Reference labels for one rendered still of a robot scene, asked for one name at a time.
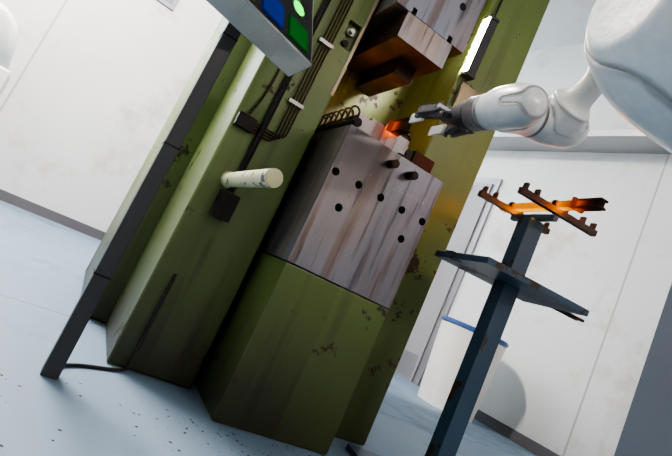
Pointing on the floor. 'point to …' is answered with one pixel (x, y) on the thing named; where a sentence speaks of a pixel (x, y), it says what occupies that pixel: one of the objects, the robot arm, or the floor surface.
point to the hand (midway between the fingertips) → (426, 123)
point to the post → (139, 206)
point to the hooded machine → (6, 44)
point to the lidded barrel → (447, 334)
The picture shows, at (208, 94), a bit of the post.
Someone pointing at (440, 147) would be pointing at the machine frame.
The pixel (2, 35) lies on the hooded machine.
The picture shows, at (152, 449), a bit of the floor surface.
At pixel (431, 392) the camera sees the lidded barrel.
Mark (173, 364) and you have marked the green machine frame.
